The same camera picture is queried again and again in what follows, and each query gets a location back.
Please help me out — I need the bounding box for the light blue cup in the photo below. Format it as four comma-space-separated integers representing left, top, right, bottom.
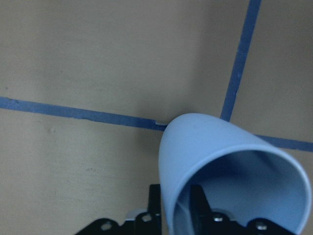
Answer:
158, 113, 312, 235

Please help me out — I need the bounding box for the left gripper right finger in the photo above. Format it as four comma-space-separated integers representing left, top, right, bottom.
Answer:
189, 185, 212, 235

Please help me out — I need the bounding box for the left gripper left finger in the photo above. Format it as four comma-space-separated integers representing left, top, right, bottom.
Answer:
146, 184, 162, 235

